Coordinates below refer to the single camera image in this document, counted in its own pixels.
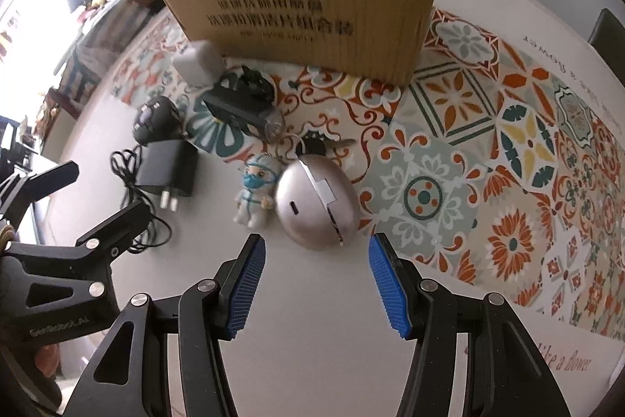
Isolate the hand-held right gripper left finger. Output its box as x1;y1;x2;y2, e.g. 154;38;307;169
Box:
59;234;267;417

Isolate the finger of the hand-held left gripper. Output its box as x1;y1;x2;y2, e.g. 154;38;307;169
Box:
0;160;80;227
10;199;152;301

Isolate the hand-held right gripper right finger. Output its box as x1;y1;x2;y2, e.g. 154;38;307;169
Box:
368;232;572;417

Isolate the black cable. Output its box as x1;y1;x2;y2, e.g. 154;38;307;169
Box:
110;148;174;247

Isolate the black power adapter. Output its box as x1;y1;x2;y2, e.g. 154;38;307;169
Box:
134;138;198;210

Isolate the white suited figurine keychain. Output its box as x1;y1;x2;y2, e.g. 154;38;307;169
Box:
233;153;280;228

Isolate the silver egg-shaped device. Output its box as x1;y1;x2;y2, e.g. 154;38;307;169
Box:
274;154;363;250

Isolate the black round device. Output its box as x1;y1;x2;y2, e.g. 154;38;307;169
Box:
133;96;184;147

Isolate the black key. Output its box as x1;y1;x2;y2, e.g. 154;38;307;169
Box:
294;131;357;160

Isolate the black bike light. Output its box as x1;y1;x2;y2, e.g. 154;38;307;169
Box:
201;65;286;143

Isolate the white charger case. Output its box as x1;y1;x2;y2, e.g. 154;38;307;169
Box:
173;40;226;88

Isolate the person's left hand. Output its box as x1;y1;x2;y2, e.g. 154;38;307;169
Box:
33;343;60;375

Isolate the patterned table mat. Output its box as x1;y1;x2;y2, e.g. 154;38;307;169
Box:
110;7;625;344

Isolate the dark grey chair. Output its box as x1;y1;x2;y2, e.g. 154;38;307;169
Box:
587;8;625;73

